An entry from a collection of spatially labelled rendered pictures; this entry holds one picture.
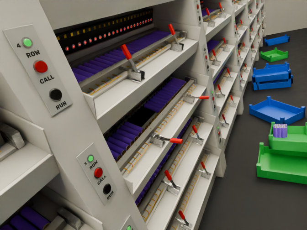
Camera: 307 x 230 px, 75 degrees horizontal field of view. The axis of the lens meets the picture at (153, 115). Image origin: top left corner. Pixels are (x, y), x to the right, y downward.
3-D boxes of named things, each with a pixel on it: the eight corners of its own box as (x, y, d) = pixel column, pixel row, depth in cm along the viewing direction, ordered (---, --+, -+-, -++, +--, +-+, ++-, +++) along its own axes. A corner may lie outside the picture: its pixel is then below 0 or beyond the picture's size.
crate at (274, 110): (305, 117, 138) (305, 106, 135) (282, 128, 134) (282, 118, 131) (269, 104, 165) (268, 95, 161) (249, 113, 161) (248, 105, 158)
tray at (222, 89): (235, 78, 150) (241, 60, 142) (216, 121, 107) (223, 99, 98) (209, 71, 157) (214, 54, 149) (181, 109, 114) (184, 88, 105)
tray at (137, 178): (204, 95, 91) (209, 76, 86) (132, 206, 48) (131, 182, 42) (165, 83, 98) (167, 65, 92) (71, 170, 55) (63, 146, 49)
